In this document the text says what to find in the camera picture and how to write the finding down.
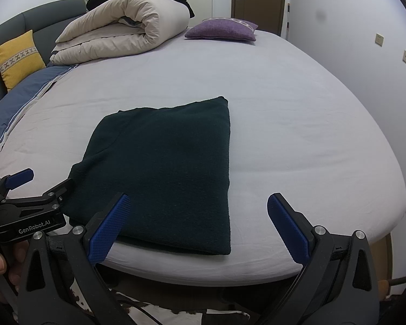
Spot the bed with white sheet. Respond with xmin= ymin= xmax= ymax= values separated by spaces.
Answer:
xmin=0 ymin=29 xmax=406 ymax=287

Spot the purple pillow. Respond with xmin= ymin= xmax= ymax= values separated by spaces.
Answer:
xmin=184 ymin=18 xmax=259 ymax=42

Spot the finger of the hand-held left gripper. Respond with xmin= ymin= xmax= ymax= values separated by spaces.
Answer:
xmin=42 ymin=178 xmax=76 ymax=210
xmin=5 ymin=168 xmax=35 ymax=190

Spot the brown wooden door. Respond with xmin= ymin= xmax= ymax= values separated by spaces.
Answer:
xmin=231 ymin=0 xmax=287 ymax=36

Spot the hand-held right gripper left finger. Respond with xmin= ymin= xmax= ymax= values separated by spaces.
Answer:
xmin=17 ymin=193 xmax=136 ymax=325

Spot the yellow patterned pillow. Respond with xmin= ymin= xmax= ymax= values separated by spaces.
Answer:
xmin=0 ymin=30 xmax=47 ymax=92

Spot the white wardrobe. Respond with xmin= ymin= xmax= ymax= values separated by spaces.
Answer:
xmin=103 ymin=0 xmax=231 ymax=28

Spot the grey padded headboard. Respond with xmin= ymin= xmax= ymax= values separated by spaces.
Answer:
xmin=0 ymin=0 xmax=89 ymax=109

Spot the person's left hand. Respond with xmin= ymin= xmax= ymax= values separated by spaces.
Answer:
xmin=0 ymin=240 xmax=30 ymax=303

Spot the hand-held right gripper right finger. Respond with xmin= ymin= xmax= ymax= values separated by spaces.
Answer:
xmin=267 ymin=193 xmax=379 ymax=325

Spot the dark green sweater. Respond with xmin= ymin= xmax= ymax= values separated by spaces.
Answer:
xmin=64 ymin=96 xmax=231 ymax=256

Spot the blue pillow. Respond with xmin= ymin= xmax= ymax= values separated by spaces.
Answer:
xmin=0 ymin=65 xmax=78 ymax=151

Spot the cowhide patterned rug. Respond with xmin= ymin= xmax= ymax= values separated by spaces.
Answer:
xmin=68 ymin=278 xmax=251 ymax=325

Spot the beige folded duvet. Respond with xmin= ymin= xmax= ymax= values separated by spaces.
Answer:
xmin=49 ymin=0 xmax=190 ymax=66

